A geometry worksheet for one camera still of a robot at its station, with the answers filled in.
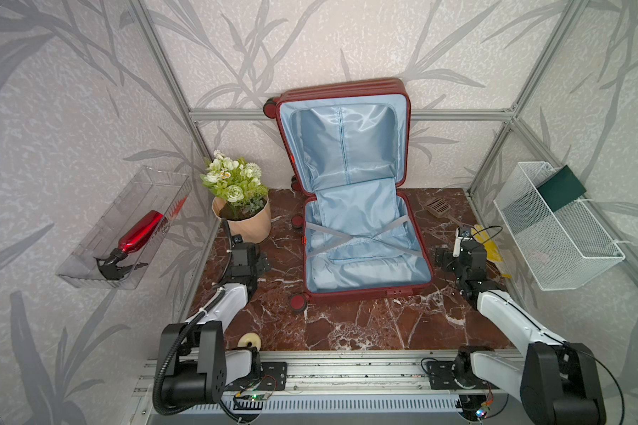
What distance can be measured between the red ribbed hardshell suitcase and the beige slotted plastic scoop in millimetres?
53

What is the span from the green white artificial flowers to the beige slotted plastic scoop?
2.42ft

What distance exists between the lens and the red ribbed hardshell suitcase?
32.8 inches

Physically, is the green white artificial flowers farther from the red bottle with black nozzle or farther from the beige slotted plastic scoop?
the beige slotted plastic scoop

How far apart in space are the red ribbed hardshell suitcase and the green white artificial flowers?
17 centimetres

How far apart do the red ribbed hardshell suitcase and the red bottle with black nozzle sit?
44cm

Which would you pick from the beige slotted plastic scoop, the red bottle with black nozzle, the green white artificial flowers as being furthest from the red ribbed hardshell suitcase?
the red bottle with black nozzle

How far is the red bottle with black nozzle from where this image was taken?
1.96ft

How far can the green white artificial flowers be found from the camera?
2.71ft

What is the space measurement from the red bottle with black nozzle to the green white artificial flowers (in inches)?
7.6

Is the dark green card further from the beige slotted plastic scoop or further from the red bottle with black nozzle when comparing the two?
the red bottle with black nozzle
